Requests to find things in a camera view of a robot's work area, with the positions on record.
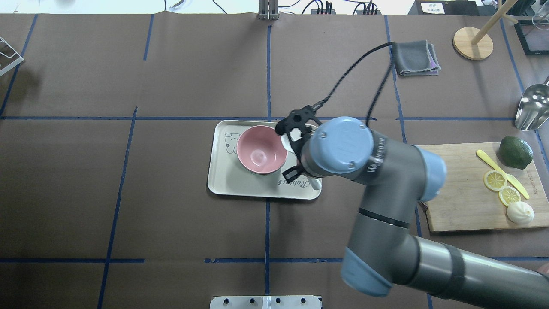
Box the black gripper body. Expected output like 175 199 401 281
282 146 310 182

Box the small pink bowl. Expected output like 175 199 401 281
236 125 288 175

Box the white plastic spoon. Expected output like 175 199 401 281
281 124 319 155

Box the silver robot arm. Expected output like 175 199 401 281
276 114 549 309

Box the beige serving tray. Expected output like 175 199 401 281
207 120 322 200

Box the folded grey cloth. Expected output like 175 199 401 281
392 40 441 76

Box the wooden cutting board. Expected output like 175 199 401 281
422 142 549 232

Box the lemon slice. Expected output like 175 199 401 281
498 186 522 207
483 170 508 192

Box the wooden mug tree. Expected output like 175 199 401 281
452 0 517 61

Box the green lime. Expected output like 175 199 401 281
498 136 533 170

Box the white steamed bun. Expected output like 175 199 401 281
507 201 535 224

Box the metal scoop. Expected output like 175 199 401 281
514 78 549 131

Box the metal tray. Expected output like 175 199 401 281
514 19 549 55

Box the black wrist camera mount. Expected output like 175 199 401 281
275 103 322 137

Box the black camera cable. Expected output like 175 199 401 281
313 41 396 121

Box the white camera pole base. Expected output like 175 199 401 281
209 295 323 309

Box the aluminium frame post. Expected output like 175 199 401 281
258 0 280 20

